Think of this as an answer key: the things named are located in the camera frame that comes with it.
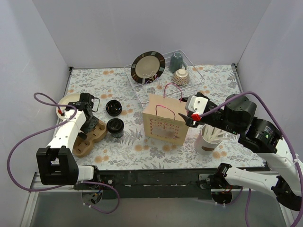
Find black plastic lid stack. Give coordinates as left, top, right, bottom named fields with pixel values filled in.
left=106, top=100, right=122, bottom=117

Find black cup lid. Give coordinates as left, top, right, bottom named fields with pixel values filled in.
left=107, top=118, right=124, bottom=133

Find brown cardboard cup carrier stack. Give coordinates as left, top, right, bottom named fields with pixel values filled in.
left=72, top=120, right=107, bottom=157

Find dark translucent takeout cup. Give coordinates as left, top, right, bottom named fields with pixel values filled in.
left=110, top=130, right=124, bottom=139

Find paper bag pink handles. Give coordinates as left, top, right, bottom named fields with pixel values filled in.
left=142, top=91, right=188, bottom=146

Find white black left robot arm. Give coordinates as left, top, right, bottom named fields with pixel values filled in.
left=36, top=93, right=101, bottom=189

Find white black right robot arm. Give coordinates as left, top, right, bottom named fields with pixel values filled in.
left=180, top=92, right=303, bottom=211

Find cream plate on table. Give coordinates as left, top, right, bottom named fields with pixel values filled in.
left=56, top=93, right=80, bottom=120

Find white cup with stirrers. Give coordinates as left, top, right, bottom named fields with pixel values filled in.
left=194, top=124, right=226, bottom=156

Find patterned ceramic bowl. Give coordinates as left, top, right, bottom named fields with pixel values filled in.
left=172, top=69, right=190, bottom=86

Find floral tablecloth mat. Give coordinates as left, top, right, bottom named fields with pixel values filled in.
left=67, top=68, right=264, bottom=170

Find grey green mug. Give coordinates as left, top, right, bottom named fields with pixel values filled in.
left=169, top=52, right=187, bottom=73

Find dark rimmed plate in rack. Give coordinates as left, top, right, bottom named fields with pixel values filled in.
left=131, top=51, right=166, bottom=84

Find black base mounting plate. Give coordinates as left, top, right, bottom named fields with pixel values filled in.
left=73, top=169, right=246, bottom=201

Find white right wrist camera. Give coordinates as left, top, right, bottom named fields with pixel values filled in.
left=185, top=96, right=208, bottom=122

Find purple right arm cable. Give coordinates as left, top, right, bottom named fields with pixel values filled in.
left=196, top=91, right=303, bottom=227

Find white wire dish rack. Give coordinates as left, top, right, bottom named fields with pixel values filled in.
left=124, top=50, right=205, bottom=108

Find aluminium frame rail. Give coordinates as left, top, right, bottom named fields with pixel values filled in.
left=21, top=184, right=296, bottom=227

